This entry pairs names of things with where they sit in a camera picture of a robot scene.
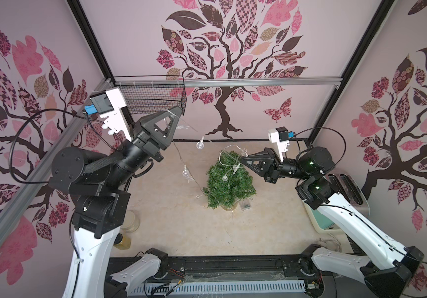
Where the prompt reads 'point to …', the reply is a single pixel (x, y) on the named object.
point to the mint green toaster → (350, 189)
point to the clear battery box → (245, 204)
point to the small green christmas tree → (229, 182)
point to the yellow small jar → (125, 244)
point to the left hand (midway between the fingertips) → (180, 114)
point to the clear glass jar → (131, 223)
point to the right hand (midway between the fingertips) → (244, 161)
